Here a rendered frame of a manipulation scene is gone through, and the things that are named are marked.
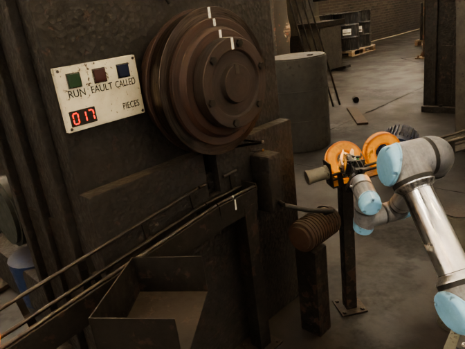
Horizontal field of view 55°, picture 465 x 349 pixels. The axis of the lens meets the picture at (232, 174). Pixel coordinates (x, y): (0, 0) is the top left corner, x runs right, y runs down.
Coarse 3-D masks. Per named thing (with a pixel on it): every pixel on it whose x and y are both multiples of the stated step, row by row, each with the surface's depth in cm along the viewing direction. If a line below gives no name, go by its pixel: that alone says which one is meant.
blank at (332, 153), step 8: (336, 144) 182; (344, 144) 182; (352, 144) 182; (328, 152) 181; (336, 152) 181; (360, 152) 182; (328, 160) 181; (336, 160) 181; (336, 168) 180; (336, 176) 180
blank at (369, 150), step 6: (378, 132) 180; (384, 132) 179; (372, 138) 178; (378, 138) 179; (384, 138) 179; (390, 138) 179; (396, 138) 180; (366, 144) 180; (372, 144) 179; (378, 144) 179; (390, 144) 180; (366, 150) 179; (372, 150) 180; (366, 156) 180; (372, 156) 181; (366, 162) 182
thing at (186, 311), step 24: (144, 264) 124; (168, 264) 123; (192, 264) 121; (120, 288) 116; (144, 288) 127; (168, 288) 125; (192, 288) 124; (96, 312) 103; (120, 312) 115; (144, 312) 119; (168, 312) 118; (192, 312) 117; (96, 336) 101; (120, 336) 100; (144, 336) 99; (168, 336) 98; (192, 336) 109
